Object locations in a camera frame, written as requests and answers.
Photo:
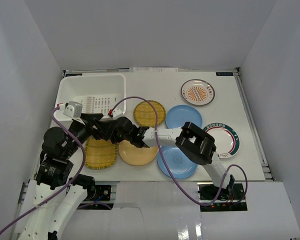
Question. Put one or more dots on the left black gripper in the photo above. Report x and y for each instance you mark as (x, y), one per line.
(83, 119)

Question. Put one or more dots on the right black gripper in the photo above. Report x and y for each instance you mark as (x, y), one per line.
(113, 138)

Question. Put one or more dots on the square yellow bamboo plate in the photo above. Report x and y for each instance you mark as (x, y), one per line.
(100, 154)

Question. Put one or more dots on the yellow plastic plate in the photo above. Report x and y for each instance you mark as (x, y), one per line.
(136, 156)

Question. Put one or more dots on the round yellow bamboo plate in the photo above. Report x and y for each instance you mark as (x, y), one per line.
(145, 116)

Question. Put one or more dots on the light blue plate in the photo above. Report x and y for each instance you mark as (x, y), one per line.
(180, 166)
(178, 115)

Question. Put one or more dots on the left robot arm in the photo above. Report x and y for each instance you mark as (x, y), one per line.
(57, 194)

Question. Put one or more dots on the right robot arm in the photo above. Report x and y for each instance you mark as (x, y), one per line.
(197, 145)

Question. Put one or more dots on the white plastic bin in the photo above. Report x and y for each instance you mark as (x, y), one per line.
(98, 93)

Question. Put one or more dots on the orange sunburst enamel plate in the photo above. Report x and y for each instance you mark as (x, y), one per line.
(197, 92)

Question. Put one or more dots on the green red rimmed plate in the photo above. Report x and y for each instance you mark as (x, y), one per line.
(227, 141)

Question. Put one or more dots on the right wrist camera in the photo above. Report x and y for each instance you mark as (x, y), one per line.
(115, 113)

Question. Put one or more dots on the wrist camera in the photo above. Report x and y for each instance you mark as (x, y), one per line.
(71, 109)
(115, 113)

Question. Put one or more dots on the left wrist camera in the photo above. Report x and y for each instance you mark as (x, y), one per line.
(71, 109)

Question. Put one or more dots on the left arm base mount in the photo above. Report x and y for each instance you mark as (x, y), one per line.
(98, 198)

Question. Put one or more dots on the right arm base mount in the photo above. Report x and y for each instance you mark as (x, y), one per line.
(225, 202)

